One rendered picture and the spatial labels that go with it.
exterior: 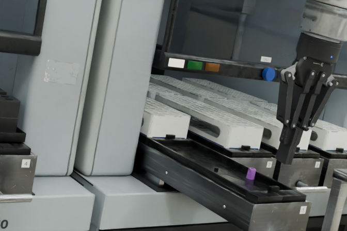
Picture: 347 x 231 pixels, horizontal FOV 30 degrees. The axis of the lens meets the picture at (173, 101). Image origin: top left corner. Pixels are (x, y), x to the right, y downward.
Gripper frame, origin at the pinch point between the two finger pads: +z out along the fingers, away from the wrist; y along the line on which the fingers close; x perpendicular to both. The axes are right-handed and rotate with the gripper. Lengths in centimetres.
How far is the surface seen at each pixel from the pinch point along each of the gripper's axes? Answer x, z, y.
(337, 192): -3.3, 10.5, -19.9
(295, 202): 10.5, 6.8, 4.4
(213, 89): -66, 7, -27
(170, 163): -12.2, 10.1, 15.8
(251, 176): -2.2, 7.7, 4.2
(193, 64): -21.5, -7.7, 10.5
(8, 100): -18, 3, 47
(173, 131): -24.3, 7.6, 9.2
